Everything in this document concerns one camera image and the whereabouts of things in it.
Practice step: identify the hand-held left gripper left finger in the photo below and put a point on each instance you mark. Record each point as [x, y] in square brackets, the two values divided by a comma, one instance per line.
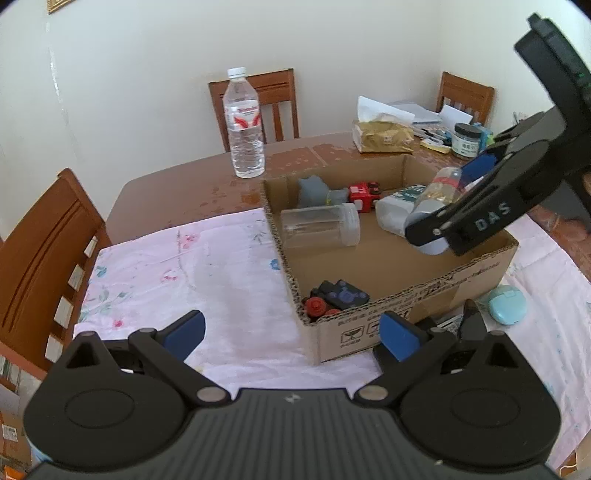
[184, 334]

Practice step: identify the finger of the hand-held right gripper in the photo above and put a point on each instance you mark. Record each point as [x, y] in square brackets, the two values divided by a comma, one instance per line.
[485, 221]
[478, 166]

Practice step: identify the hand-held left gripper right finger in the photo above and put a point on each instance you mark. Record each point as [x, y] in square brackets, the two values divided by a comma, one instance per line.
[401, 337]

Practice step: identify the yellow capsule bottle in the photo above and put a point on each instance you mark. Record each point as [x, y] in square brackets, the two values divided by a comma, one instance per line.
[438, 189]

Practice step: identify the cardboard box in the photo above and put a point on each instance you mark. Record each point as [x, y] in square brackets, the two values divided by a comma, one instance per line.
[369, 258]

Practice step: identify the white green medicine bottle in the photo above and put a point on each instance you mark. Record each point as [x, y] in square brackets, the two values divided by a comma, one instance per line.
[392, 212]

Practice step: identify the red toy train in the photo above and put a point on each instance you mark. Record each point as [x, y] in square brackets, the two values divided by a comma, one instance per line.
[362, 196]

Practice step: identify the clear plastic jar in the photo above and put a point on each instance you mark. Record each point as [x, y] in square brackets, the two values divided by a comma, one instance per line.
[318, 224]

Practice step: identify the dark lidded jar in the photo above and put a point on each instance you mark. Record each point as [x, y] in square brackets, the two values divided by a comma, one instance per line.
[466, 143]

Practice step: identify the pink floral cloth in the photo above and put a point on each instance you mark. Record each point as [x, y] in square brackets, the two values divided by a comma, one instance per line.
[207, 277]

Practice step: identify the wooden chair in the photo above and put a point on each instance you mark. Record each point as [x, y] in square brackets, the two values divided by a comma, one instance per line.
[277, 87]
[41, 258]
[466, 94]

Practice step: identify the black pouch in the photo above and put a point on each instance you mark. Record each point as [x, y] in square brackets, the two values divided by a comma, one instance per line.
[473, 323]

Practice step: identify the stack of papers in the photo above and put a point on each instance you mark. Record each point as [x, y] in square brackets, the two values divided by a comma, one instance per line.
[415, 113]

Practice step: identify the light blue case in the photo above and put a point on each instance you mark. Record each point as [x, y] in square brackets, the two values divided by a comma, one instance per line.
[505, 304]

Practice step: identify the gold tissue pack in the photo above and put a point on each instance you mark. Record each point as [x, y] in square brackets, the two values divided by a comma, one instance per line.
[383, 136]

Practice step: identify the brown floor carton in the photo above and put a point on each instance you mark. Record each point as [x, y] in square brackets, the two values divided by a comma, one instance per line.
[14, 436]

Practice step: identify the clear water bottle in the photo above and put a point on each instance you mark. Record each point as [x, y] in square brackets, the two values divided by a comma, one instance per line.
[244, 134]

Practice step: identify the gold picture frame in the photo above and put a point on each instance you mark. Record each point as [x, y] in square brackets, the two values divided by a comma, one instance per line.
[60, 4]

